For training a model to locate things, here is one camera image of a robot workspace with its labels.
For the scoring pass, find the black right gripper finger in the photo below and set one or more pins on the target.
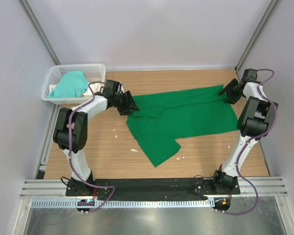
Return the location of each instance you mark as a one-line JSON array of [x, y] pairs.
[[229, 87], [233, 98]]

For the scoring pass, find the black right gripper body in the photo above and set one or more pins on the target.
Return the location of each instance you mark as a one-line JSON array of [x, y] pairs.
[[236, 88]]

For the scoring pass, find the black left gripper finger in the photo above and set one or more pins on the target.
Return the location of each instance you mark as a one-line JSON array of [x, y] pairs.
[[125, 111], [131, 105]]

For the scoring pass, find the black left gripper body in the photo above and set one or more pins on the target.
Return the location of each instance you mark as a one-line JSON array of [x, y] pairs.
[[121, 101]]

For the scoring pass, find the green t shirt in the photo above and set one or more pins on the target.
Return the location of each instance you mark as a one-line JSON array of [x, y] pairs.
[[165, 117]]

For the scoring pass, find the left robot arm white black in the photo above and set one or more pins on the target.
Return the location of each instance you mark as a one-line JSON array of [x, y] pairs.
[[71, 131]]

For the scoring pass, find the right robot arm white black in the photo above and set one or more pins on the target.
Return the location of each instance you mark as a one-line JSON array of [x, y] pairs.
[[257, 119]]

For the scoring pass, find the white t shirt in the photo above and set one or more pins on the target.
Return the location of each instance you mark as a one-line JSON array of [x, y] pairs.
[[77, 91]]

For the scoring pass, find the white plastic basket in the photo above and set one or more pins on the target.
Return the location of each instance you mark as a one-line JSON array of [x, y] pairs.
[[94, 73]]

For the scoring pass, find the teal t shirt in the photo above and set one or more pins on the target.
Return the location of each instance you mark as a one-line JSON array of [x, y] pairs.
[[74, 78]]

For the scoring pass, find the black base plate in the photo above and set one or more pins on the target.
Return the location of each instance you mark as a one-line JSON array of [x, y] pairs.
[[151, 190]]

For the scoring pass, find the aluminium frame rail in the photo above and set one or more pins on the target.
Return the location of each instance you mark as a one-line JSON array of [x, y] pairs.
[[252, 186]]

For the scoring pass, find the white slotted cable duct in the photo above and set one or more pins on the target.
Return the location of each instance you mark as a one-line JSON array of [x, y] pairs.
[[87, 204]]

